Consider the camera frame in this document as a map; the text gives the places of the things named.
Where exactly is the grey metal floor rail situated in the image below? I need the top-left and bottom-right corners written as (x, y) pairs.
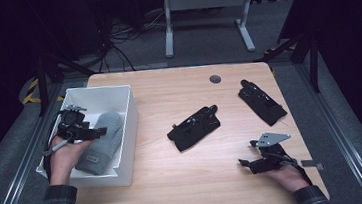
top-left (293, 53), bottom-right (362, 204)
top-left (0, 82), bottom-right (76, 204)

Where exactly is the person's left hand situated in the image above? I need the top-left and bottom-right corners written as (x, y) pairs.
top-left (45, 132), bottom-right (98, 188)

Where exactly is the black metal stand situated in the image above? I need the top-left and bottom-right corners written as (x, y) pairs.
top-left (30, 44), bottom-right (99, 118)
top-left (250, 27), bottom-right (324, 100)

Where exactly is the white storage box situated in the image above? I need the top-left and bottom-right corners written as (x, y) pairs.
top-left (28, 81), bottom-right (146, 195)

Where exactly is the grey mitten with label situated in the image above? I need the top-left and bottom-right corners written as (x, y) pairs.
top-left (70, 109), bottom-right (130, 178)

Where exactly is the person's right hand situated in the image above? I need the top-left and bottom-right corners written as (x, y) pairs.
top-left (265, 162), bottom-right (311, 196)

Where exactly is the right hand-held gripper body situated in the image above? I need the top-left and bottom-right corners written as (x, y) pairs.
top-left (247, 129), bottom-right (300, 176)

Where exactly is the yellow black hazard tape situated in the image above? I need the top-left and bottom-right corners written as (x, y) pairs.
top-left (18, 74), bottom-right (66, 106)

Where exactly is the black glove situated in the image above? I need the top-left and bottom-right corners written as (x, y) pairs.
top-left (236, 75), bottom-right (290, 130)
top-left (164, 103), bottom-right (224, 153)

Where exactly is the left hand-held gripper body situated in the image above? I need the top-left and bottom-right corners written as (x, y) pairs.
top-left (54, 103), bottom-right (94, 146)

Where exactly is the grey metal bracket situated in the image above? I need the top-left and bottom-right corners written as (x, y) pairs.
top-left (300, 158), bottom-right (326, 174)

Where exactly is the right hand-held gripper cable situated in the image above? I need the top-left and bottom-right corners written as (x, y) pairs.
top-left (275, 146), bottom-right (314, 190)

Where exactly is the bundle of floor cables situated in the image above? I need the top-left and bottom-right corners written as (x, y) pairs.
top-left (87, 0), bottom-right (175, 75)

